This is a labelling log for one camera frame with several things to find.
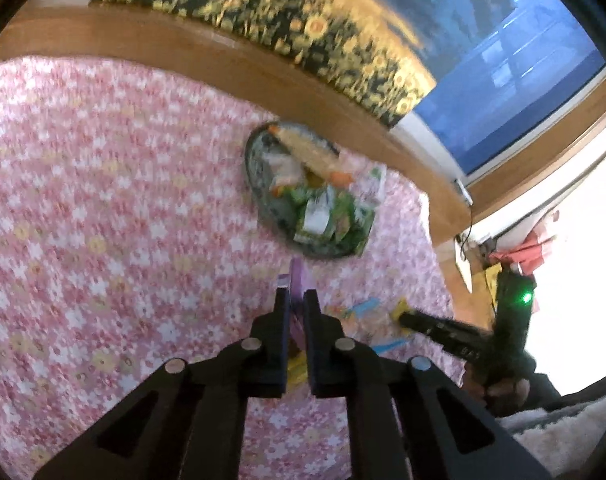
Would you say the red cloth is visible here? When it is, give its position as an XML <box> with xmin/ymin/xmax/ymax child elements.
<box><xmin>489</xmin><ymin>212</ymin><xmax>561</xmax><ymax>283</ymax></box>

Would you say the purple snack packet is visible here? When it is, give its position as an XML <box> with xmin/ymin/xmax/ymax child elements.
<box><xmin>288</xmin><ymin>258</ymin><xmax>314</xmax><ymax>357</ymax></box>

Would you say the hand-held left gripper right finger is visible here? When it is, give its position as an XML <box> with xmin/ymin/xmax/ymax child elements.
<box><xmin>303</xmin><ymin>289</ymin><xmax>554</xmax><ymax>480</ymax></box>

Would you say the pink floral bed sheet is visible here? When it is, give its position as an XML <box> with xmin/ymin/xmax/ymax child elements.
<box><xmin>0</xmin><ymin>56</ymin><xmax>464</xmax><ymax>480</ymax></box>

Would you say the person's right hand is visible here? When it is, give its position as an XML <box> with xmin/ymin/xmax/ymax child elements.
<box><xmin>482</xmin><ymin>377</ymin><xmax>532</xmax><ymax>407</ymax></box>

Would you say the person's right forearm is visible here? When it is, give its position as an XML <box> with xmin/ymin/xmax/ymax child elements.
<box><xmin>522</xmin><ymin>371</ymin><xmax>574</xmax><ymax>413</ymax></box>

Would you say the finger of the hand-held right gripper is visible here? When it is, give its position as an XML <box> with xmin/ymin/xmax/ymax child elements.
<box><xmin>400</xmin><ymin>311</ymin><xmax>491</xmax><ymax>362</ymax></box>

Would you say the yellow green snack packet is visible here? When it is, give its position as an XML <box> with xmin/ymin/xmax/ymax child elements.
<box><xmin>287</xmin><ymin>352</ymin><xmax>310</xmax><ymax>392</ymax></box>

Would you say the pile of snack packets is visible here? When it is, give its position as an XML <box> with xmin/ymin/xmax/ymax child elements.
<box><xmin>257</xmin><ymin>124</ymin><xmax>388</xmax><ymax>247</ymax></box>

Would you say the blue snack packet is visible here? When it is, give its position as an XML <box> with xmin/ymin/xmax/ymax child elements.
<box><xmin>343</xmin><ymin>298</ymin><xmax>382</xmax><ymax>321</ymax></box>
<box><xmin>370</xmin><ymin>338</ymin><xmax>410</xmax><ymax>357</ymax></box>

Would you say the black cable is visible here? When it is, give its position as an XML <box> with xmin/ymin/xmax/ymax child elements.
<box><xmin>455</xmin><ymin>230</ymin><xmax>476</xmax><ymax>263</ymax></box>

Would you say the window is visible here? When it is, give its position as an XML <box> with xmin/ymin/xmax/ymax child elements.
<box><xmin>328</xmin><ymin>0</ymin><xmax>606</xmax><ymax>183</ymax></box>

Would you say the wooden bed frame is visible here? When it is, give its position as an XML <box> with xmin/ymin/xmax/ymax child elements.
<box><xmin>0</xmin><ymin>4</ymin><xmax>606</xmax><ymax>306</ymax></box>

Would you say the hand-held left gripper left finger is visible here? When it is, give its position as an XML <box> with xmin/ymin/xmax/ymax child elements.
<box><xmin>33</xmin><ymin>286</ymin><xmax>291</xmax><ymax>480</ymax></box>

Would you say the white fluffy cloth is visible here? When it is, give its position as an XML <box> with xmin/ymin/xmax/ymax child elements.
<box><xmin>498</xmin><ymin>391</ymin><xmax>606</xmax><ymax>478</ymax></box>

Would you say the dark green oval tray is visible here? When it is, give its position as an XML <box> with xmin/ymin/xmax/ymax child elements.
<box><xmin>244</xmin><ymin>121</ymin><xmax>376</xmax><ymax>260</ymax></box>

